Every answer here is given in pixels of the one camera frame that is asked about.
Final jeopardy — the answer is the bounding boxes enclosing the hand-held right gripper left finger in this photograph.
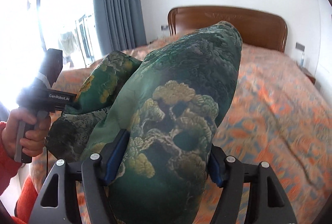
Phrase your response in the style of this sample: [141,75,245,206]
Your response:
[28,129,130,224]

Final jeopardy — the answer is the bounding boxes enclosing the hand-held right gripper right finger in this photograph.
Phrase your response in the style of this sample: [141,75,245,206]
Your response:
[207,145,298,224]

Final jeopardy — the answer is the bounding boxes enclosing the green patterned pillow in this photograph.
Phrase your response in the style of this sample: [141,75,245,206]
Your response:
[45,21,243,224]

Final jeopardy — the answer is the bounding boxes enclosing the person's left hand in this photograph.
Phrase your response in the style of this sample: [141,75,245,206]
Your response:
[2,107,50,159]

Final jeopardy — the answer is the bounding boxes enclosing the glass balcony door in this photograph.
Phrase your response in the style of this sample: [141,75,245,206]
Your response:
[0,0,96,110]

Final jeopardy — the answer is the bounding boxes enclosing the orange patterned bedspread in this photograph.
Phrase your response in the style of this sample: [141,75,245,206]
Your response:
[21,34,332,224]

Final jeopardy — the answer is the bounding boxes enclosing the person's red sweater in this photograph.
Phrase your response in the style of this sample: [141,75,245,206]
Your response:
[12,176,40,224]

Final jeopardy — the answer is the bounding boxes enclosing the grey-blue curtain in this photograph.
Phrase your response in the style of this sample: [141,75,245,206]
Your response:
[91,0,148,57]

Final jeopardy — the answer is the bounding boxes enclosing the wooden nightstand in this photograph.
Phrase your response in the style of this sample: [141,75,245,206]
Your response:
[302,69,316,86]

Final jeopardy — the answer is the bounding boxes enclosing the brown wooden headboard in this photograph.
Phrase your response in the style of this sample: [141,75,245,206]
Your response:
[167,6,288,53]

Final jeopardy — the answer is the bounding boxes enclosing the thin black cable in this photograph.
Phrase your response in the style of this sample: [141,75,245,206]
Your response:
[46,145,50,184]

